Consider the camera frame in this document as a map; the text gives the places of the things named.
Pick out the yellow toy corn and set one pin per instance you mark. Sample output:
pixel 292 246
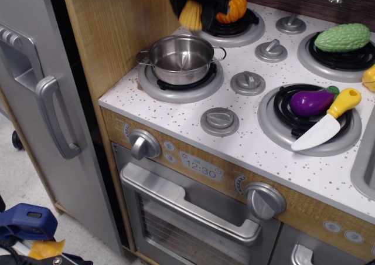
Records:
pixel 190 16

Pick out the back left stove burner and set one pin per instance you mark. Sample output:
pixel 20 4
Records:
pixel 245 31

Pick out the front left stove burner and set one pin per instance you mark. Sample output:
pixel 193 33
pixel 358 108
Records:
pixel 181 94

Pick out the back right stove burner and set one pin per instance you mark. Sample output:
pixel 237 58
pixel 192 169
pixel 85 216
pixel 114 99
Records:
pixel 342 67

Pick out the orange toy pumpkin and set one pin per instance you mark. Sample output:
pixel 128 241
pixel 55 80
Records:
pixel 237 9

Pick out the small steel pot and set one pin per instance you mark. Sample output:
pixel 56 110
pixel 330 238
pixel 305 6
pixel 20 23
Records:
pixel 181 59

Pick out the grey stovetop knob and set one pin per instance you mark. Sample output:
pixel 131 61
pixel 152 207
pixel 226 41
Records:
pixel 271 52
pixel 291 25
pixel 247 83
pixel 219 122

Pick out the grey stovetop knob back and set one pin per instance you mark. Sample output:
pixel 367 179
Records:
pixel 291 25

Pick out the grey stovetop knob front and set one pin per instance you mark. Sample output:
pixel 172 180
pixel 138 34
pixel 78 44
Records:
pixel 219 122

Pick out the left silver oven dial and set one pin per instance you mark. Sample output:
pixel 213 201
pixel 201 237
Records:
pixel 144 144

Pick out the silver oven dial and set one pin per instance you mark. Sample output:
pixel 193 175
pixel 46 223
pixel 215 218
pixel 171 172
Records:
pixel 264 201
pixel 144 144

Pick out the green toy bitter gourd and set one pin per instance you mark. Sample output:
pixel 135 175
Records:
pixel 343 38

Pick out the purple toy eggplant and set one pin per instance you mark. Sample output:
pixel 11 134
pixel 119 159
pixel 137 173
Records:
pixel 312 103

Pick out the oven clock display panel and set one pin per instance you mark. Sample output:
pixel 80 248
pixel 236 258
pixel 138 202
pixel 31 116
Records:
pixel 201 166

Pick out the grey toy fridge door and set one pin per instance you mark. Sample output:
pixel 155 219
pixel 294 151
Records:
pixel 37 41

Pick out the yellow toy pepper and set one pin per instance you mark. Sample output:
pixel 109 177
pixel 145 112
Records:
pixel 368 79

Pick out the right silver oven dial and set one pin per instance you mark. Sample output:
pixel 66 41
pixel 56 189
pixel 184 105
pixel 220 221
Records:
pixel 264 201

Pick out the silver oven door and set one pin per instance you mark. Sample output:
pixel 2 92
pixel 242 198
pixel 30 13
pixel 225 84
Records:
pixel 168 238

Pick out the grey sink basin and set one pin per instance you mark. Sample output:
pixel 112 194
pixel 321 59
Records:
pixel 362 173

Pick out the grey cabinet door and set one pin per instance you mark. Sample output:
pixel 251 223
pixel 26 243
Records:
pixel 296 247

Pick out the blue clamp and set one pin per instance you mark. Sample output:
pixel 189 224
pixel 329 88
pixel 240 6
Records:
pixel 28 222

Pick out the yellow tape piece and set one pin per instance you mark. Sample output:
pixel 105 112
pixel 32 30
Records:
pixel 45 249

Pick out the grey fridge door handle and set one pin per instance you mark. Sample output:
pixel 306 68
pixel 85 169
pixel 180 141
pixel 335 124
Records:
pixel 44 91

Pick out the yellow handled toy knife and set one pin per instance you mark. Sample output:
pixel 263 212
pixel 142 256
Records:
pixel 328 126

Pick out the grey oven door handle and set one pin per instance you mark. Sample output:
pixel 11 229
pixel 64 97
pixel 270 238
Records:
pixel 157 183

